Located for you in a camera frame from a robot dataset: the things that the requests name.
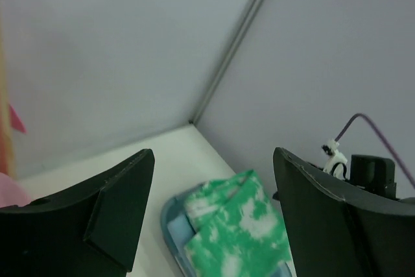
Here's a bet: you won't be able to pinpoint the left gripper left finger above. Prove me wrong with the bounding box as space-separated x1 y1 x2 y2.
1 149 155 276

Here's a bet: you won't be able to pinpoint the blue plastic tray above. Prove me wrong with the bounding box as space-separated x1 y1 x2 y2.
160 182 294 277

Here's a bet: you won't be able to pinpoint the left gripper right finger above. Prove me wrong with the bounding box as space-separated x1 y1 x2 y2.
273 147 414 276

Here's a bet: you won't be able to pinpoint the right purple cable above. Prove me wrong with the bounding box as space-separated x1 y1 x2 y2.
335 113 415 190

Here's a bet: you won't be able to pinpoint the green tie-dye trousers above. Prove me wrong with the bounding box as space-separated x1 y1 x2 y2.
183 169 292 277

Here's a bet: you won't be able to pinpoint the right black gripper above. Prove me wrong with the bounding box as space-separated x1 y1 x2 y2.
272 154 415 202

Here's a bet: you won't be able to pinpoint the pink garment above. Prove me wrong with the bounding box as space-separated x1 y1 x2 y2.
1 104 31 208

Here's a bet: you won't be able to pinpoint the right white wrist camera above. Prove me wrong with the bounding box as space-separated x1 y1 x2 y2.
322 139 348 180

